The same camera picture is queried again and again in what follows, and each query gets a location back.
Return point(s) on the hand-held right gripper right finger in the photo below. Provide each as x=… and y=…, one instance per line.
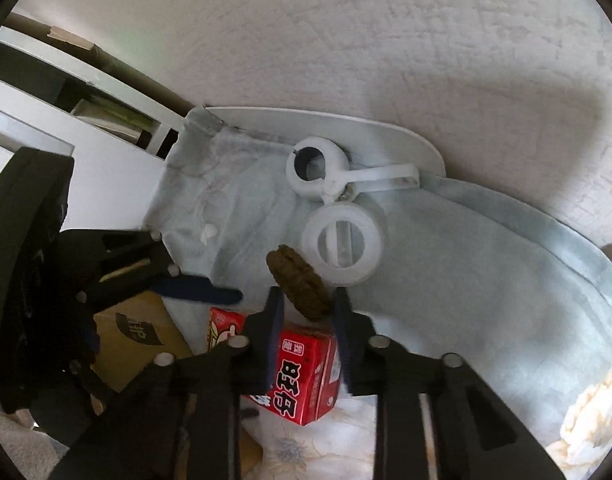
x=345, y=342

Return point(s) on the brown cookie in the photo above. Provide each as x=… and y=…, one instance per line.
x=298, y=280

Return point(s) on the light blue floral blanket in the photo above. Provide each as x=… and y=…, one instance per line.
x=460, y=270

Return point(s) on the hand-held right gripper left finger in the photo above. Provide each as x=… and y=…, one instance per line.
x=273, y=342

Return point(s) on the white plastic clamp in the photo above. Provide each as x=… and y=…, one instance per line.
x=316, y=165

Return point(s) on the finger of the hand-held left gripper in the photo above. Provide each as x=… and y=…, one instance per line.
x=93, y=385
x=201, y=290

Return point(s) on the cardboard box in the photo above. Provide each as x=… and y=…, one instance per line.
x=136, y=355

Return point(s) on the red carton box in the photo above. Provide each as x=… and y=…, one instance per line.
x=306, y=375

